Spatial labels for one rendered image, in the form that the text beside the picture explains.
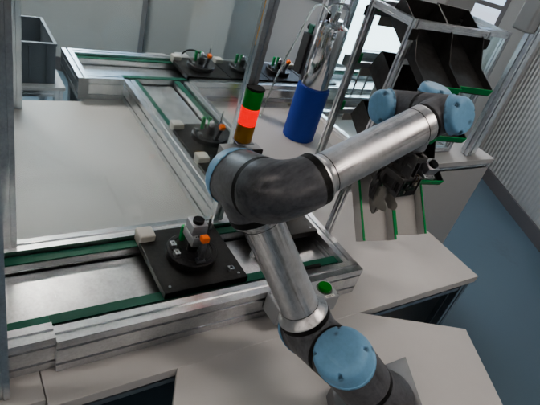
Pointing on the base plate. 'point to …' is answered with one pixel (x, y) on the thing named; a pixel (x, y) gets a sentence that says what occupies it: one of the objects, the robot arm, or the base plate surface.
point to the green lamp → (252, 100)
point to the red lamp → (247, 117)
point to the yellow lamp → (243, 134)
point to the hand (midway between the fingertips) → (373, 206)
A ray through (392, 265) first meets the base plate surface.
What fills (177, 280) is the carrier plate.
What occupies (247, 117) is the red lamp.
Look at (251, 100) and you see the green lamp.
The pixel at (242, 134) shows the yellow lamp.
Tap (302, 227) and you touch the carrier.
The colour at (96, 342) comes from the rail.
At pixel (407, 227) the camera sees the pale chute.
